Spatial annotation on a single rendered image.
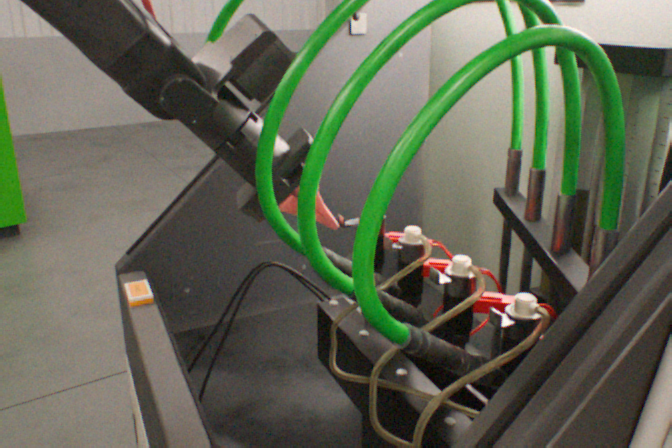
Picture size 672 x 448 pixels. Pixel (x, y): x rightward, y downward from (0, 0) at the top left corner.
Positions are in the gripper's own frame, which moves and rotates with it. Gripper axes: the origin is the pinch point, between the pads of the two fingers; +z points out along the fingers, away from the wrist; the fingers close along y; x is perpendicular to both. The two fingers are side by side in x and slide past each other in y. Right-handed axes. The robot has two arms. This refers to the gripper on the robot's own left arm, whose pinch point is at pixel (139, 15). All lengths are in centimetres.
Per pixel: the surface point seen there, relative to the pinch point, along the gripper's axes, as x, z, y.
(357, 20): -19.4, 12.0, 27.5
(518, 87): -26.9, 35.8, 7.3
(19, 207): 185, -98, 247
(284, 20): 12, -202, 683
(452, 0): -22.8, 26.7, -20.3
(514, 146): -22.2, 40.9, 9.0
